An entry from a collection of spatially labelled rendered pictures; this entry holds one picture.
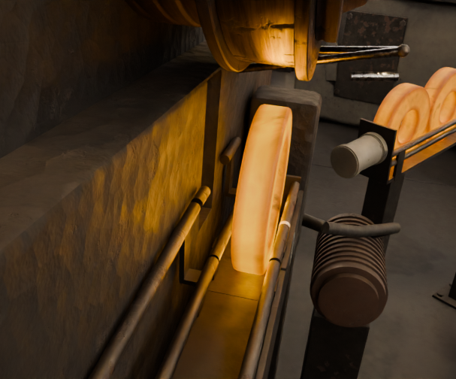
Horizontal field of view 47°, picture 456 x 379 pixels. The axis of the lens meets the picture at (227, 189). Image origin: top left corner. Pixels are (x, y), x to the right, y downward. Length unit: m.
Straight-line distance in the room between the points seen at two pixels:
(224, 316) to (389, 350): 1.09
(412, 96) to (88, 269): 0.79
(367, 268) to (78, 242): 0.66
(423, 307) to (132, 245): 1.48
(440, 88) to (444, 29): 2.06
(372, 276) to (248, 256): 0.41
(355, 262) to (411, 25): 2.40
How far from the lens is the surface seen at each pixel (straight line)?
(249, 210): 0.48
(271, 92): 0.77
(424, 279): 1.93
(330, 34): 0.44
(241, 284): 0.57
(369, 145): 0.94
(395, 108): 0.97
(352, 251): 0.92
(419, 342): 1.65
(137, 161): 0.35
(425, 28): 3.17
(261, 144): 0.49
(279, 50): 0.41
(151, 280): 0.40
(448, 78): 1.12
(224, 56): 0.41
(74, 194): 0.28
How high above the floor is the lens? 0.99
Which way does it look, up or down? 25 degrees down
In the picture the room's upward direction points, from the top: 5 degrees clockwise
